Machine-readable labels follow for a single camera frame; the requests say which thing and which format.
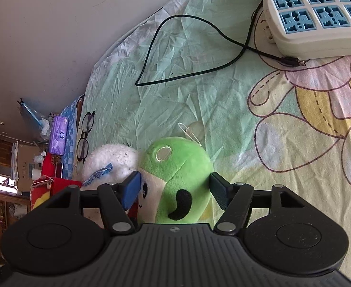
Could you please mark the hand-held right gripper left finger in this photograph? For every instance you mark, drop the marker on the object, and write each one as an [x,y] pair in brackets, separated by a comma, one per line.
[131,189]

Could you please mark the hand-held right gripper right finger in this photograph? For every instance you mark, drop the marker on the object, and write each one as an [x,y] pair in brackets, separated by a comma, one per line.
[218,191]

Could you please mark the white fluffy bunny plush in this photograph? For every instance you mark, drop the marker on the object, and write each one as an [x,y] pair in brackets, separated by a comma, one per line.
[112,155]

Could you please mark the green plush toy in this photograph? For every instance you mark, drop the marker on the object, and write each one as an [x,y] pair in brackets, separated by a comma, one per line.
[181,164]

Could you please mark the blue patterned cloth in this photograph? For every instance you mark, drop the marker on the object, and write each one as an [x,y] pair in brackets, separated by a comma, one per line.
[71,125]

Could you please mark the purple tissue packet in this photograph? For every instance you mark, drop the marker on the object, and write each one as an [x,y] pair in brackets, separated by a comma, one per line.
[59,134]

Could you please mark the cartoon print bedsheet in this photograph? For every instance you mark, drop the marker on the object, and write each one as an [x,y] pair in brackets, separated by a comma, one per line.
[223,95]

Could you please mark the small white figurine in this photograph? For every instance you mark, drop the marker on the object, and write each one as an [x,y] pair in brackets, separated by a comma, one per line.
[41,157]

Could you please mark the white cup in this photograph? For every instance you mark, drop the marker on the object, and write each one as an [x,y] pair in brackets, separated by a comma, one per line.
[36,174]

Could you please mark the brown cardboard box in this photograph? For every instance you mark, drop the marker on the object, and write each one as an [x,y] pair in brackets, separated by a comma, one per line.
[24,167]

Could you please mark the stack of white papers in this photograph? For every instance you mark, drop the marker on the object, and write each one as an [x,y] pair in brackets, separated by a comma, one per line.
[14,161]

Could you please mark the clear plastic bag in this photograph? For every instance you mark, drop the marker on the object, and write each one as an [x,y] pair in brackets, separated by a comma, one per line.
[32,113]

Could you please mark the white and blue power strip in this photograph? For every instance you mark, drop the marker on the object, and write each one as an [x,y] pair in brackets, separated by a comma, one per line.
[313,41]

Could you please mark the black frame glasses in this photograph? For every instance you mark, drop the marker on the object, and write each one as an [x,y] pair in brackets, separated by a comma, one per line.
[85,135]

